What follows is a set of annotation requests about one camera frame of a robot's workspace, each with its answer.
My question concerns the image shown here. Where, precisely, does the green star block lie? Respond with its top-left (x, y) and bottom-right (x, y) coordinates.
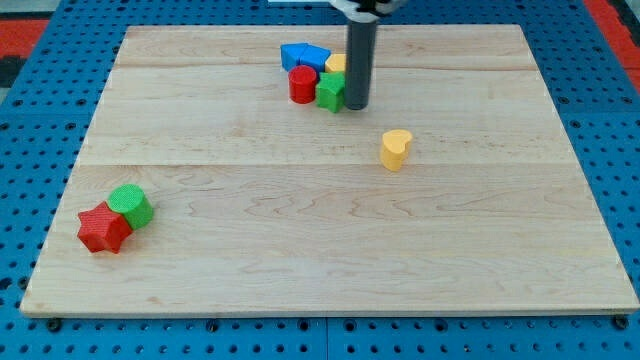
top-left (315, 72), bottom-right (345, 113)

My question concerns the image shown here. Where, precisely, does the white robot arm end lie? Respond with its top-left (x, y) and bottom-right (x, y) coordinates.
top-left (328, 0), bottom-right (408, 23)

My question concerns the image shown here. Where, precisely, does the yellow heart block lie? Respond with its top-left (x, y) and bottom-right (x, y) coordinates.
top-left (379, 129), bottom-right (413, 172)

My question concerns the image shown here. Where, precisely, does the red star block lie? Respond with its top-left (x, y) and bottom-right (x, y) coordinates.
top-left (77, 202), bottom-right (133, 254)

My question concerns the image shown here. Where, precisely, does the wooden board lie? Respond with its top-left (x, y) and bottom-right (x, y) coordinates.
top-left (21, 25), bottom-right (639, 319)

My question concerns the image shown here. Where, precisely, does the red cylinder block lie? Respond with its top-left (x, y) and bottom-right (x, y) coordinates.
top-left (288, 65), bottom-right (318, 104)

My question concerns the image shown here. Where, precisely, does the yellow block behind rod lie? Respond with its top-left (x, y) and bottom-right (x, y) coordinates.
top-left (324, 53), bottom-right (346, 73)

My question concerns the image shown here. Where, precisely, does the blue pentagon block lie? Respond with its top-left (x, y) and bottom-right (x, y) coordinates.
top-left (299, 44), bottom-right (331, 73)

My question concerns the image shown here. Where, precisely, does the blue cube block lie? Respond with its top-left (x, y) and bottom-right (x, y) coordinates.
top-left (280, 43), bottom-right (308, 72)

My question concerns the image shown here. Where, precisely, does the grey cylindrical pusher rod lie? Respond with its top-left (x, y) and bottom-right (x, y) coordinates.
top-left (344, 21), bottom-right (378, 110)

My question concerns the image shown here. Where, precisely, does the green cylinder block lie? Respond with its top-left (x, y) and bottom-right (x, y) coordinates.
top-left (107, 184), bottom-right (154, 230)

